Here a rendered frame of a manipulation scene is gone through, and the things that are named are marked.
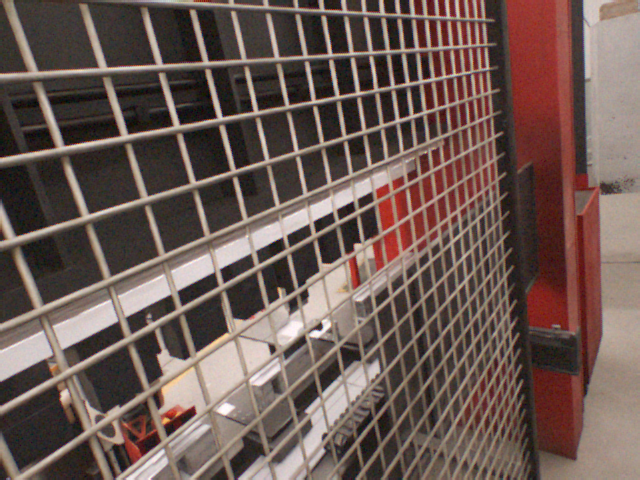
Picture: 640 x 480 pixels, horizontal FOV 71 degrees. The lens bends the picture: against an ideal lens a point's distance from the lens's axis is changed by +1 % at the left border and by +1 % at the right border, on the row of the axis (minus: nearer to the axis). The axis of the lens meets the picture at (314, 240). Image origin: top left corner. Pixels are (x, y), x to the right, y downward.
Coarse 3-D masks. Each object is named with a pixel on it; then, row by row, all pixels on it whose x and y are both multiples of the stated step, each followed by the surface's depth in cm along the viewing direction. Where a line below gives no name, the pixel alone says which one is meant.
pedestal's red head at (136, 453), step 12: (180, 408) 156; (192, 408) 145; (180, 420) 143; (120, 432) 146; (156, 432) 138; (168, 432) 140; (132, 444) 138; (144, 444) 135; (156, 444) 138; (132, 456) 146
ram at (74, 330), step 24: (408, 168) 189; (360, 192) 161; (240, 240) 117; (264, 240) 124; (192, 264) 106; (144, 288) 96; (168, 288) 101; (96, 312) 89; (72, 336) 85; (0, 360) 76; (24, 360) 79
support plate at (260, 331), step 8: (280, 312) 162; (248, 320) 161; (264, 320) 158; (280, 320) 156; (296, 320) 153; (248, 328) 154; (256, 328) 154; (264, 328) 152; (240, 336) 152; (248, 336) 149; (256, 336) 148; (264, 336) 147; (272, 336) 146; (280, 336) 145; (288, 336) 143; (272, 344) 142; (280, 344) 140
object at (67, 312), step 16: (432, 144) 159; (400, 160) 142; (368, 176) 127; (336, 192) 115; (272, 208) 101; (288, 208) 101; (304, 208) 106; (256, 224) 94; (272, 224) 98; (224, 240) 87; (192, 256) 82; (144, 272) 74; (160, 272) 76; (128, 288) 72; (80, 304) 66; (96, 304) 68; (32, 320) 62; (64, 320) 65; (0, 336) 59; (16, 336) 60; (32, 336) 62
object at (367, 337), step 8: (360, 328) 132; (368, 328) 131; (312, 336) 139; (320, 336) 138; (328, 336) 137; (344, 336) 135; (352, 336) 128; (368, 336) 127; (344, 344) 127; (352, 344) 125; (368, 344) 124; (344, 352) 127; (352, 352) 125; (368, 352) 121; (376, 352) 124; (360, 360) 124; (368, 360) 122
